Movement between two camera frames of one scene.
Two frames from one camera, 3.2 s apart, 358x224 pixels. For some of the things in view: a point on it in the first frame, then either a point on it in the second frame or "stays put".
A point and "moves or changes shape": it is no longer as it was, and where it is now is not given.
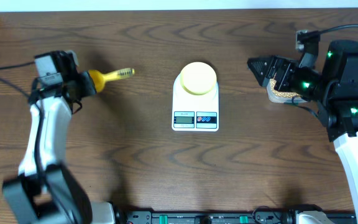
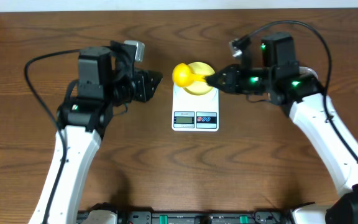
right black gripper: [287, 66] -> [234, 73]
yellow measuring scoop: [99, 78] moves or changes shape
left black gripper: [84, 81] -> [140, 79]
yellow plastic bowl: [198, 78] stays put
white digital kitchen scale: [194, 112] stays put
